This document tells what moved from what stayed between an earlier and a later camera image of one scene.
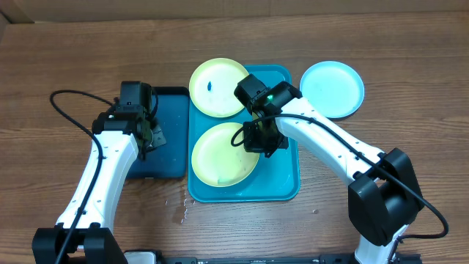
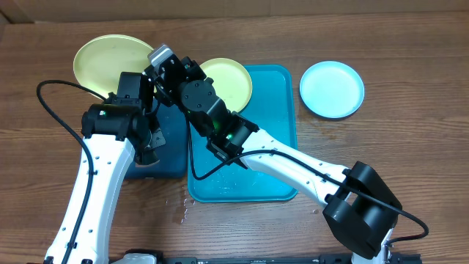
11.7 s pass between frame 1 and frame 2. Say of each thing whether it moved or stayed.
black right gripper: moved
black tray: stayed
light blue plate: stayed
